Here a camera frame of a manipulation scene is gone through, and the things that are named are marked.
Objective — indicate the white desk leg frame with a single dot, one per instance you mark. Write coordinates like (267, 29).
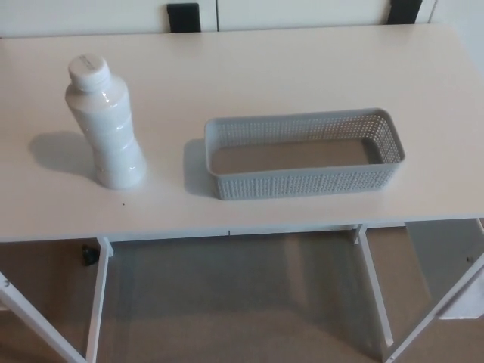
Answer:
(97, 302)
(376, 287)

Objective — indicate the small black floor object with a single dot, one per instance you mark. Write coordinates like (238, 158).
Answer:
(89, 255)

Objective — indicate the white plastic bottle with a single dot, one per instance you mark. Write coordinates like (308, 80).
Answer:
(109, 128)

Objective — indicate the grey perforated plastic basket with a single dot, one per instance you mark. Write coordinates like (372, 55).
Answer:
(302, 181)

